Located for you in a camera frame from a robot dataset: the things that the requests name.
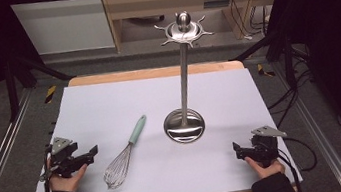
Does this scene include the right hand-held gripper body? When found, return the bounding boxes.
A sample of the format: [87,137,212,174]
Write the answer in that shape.
[244,122,292,171]

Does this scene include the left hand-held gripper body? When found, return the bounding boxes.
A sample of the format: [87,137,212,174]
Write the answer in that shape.
[42,133,85,182]

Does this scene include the person's right hand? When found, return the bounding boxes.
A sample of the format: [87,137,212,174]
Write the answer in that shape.
[244,151,287,182]

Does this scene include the person's left hand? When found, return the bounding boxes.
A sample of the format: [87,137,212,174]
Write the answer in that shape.
[45,162,92,192]

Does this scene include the white table mat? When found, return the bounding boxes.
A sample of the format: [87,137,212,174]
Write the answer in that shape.
[13,56,304,192]

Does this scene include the yellow black tape marker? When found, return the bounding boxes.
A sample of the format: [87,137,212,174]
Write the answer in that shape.
[41,84,60,106]
[256,61,277,80]

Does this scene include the black metal stand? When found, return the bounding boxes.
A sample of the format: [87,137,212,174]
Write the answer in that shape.
[225,25,315,99]
[0,45,82,124]

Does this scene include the steel utensil hanging stand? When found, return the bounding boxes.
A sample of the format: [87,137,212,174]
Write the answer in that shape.
[147,7,230,147]

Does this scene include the wooden table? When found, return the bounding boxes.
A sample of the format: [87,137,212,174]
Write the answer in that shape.
[12,47,300,192]

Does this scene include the white cabinet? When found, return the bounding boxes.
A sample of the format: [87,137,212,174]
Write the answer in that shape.
[9,0,117,62]

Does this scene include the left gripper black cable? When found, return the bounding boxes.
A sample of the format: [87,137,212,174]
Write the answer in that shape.
[34,144,59,192]

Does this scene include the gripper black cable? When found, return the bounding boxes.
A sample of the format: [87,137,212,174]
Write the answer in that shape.
[34,144,59,192]
[273,131,323,192]

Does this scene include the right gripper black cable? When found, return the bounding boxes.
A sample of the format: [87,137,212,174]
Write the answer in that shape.
[273,131,323,192]

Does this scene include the whisk with green handle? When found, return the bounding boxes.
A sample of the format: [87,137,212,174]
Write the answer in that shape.
[94,114,156,191]

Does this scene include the black floor cables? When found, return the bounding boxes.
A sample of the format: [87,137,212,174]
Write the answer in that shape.
[261,67,321,130]

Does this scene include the black cables under desk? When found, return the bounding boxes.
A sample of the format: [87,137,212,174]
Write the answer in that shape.
[227,0,274,43]

